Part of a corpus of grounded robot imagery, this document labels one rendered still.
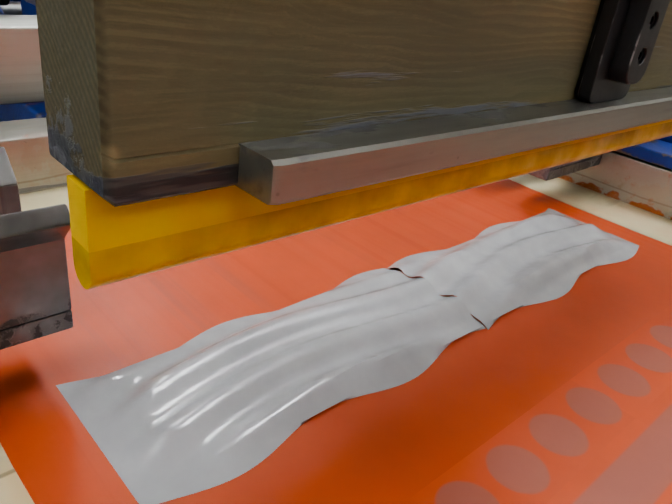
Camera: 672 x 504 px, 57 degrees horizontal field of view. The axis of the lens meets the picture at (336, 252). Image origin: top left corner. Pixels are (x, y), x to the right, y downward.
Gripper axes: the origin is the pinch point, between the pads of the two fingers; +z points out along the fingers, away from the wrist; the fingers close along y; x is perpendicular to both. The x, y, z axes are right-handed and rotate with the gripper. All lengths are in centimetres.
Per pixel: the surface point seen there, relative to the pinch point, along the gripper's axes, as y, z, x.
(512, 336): 0.8, 14.0, 1.0
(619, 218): -3.5, 13.8, 21.9
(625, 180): -5.4, 12.1, 25.7
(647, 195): -3.4, 12.6, 25.8
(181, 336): -7.7, 14.1, -12.2
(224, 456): -0.6, 13.8, -14.6
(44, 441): -4.9, 14.1, -19.0
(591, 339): 3.3, 14.0, 4.4
